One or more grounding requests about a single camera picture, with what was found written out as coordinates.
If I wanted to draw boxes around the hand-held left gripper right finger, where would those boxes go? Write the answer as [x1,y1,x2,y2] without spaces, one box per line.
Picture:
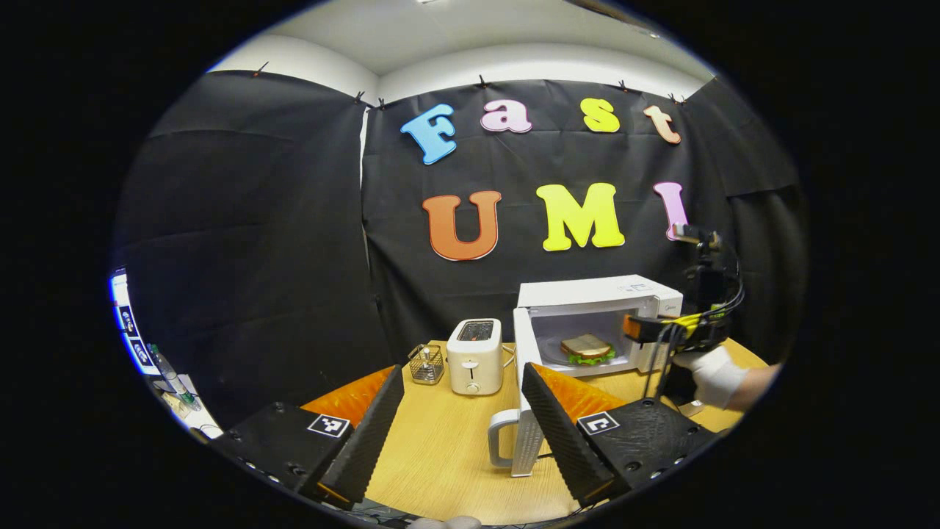
[520,362,724,509]

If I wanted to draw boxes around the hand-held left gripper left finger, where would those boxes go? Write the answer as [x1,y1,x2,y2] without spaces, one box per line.
[209,364,405,509]

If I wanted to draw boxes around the sandwich with lettuce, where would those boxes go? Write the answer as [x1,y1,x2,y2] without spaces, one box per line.
[560,334,618,367]

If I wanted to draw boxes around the white microwave oven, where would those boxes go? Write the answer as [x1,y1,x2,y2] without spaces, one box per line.
[488,275,684,478]

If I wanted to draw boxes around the white toaster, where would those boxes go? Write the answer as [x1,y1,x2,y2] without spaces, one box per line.
[446,318,505,396]

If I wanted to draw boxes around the white side desk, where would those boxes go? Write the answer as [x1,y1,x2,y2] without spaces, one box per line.
[151,375,225,440]

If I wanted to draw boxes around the clear plastic bottle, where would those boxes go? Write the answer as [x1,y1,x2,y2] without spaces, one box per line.
[147,343,199,409]

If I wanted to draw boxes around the black backdrop cloth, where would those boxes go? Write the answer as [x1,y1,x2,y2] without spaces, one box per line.
[114,70,809,434]

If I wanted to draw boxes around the computer monitor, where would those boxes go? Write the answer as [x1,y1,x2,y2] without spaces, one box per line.
[110,268,159,375]

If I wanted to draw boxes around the metal wire basket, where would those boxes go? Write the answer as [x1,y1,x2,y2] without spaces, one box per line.
[408,343,447,386]

